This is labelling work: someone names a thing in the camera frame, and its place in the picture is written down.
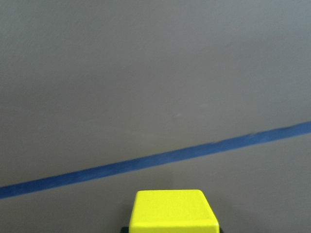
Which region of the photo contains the yellow cube block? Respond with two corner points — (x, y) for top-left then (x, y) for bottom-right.
(128, 189), (220, 233)

